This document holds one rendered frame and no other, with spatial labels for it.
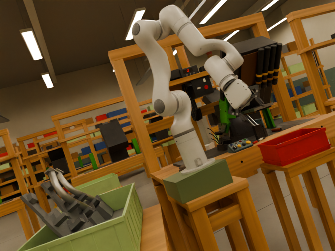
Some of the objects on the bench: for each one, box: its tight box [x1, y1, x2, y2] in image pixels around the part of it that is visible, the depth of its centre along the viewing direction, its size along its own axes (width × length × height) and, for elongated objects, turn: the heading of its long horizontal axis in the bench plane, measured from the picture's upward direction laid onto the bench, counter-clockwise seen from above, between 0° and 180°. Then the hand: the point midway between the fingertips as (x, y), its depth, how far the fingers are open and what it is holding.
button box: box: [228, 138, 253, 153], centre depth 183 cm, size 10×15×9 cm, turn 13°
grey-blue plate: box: [254, 118, 268, 137], centre depth 203 cm, size 10×2×14 cm, turn 103°
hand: (252, 111), depth 111 cm, fingers open, 8 cm apart
